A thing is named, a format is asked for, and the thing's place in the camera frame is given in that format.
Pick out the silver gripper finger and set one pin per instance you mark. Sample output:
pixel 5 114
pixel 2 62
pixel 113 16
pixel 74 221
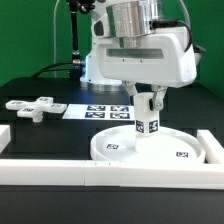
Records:
pixel 156 102
pixel 131 90

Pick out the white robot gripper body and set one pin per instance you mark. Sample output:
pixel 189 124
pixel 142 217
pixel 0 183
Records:
pixel 162 59

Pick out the white round table top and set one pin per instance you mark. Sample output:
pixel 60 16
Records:
pixel 123 143

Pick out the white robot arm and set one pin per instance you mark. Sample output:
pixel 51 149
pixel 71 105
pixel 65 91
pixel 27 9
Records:
pixel 132 42

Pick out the white fiducial marker sheet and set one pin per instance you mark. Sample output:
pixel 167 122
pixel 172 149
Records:
pixel 99 112

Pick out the white right fence block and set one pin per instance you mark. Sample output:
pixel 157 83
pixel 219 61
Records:
pixel 214 152

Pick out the white fence block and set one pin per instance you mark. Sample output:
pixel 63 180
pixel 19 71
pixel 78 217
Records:
pixel 214 152
pixel 5 136

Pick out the white front fence bar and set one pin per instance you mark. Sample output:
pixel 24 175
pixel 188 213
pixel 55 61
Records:
pixel 101 173

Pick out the white cross-shaped table base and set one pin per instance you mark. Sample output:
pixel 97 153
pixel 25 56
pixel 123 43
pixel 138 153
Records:
pixel 35 109

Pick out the white left fence block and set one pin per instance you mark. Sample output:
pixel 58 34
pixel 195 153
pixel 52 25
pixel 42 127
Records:
pixel 5 136

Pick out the black camera stand pole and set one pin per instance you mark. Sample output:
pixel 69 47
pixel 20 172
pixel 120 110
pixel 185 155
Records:
pixel 84 7

